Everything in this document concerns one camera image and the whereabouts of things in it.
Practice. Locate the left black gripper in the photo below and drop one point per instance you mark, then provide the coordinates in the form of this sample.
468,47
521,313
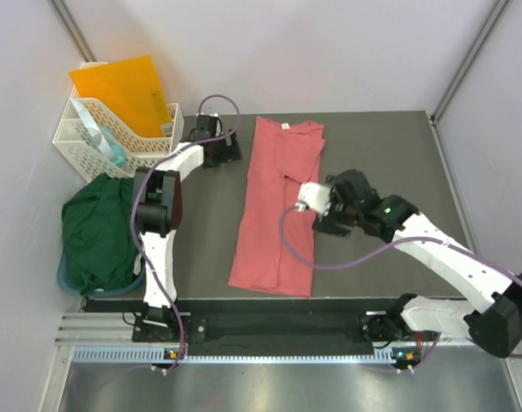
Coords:
230,153

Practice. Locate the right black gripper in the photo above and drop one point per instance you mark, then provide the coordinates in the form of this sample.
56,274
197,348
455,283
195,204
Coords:
330,224

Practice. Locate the pink t shirt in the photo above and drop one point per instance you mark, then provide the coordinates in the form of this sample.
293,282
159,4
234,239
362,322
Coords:
274,246

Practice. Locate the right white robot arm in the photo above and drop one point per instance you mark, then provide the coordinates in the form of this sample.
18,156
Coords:
490,312

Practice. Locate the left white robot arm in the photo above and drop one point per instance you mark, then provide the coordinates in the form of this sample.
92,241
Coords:
157,206

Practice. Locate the orange plastic folder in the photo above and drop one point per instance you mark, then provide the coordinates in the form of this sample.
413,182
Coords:
132,90

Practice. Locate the light blue items in organizer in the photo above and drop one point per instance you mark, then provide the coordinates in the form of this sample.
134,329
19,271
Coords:
100,137

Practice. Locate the white perforated file organizer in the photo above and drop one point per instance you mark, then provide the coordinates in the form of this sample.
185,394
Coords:
117,119

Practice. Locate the green t shirt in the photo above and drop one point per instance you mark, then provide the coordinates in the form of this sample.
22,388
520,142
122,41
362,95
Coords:
96,234

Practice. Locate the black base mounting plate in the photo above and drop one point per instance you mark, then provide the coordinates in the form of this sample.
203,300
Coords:
256,330

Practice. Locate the teal plastic basin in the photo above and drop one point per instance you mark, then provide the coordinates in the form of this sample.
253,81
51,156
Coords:
65,283

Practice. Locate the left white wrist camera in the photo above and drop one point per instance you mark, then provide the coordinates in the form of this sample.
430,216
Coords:
208,122

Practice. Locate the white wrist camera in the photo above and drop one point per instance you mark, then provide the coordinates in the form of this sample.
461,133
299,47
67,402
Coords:
208,122
315,197

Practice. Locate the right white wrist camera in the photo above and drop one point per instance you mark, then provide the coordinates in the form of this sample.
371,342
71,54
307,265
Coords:
315,197

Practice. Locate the aluminium frame rail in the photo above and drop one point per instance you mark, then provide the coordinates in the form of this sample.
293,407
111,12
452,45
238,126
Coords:
112,328

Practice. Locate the white slotted cable duct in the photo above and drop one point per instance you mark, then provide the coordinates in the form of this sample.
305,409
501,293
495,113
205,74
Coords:
161,355

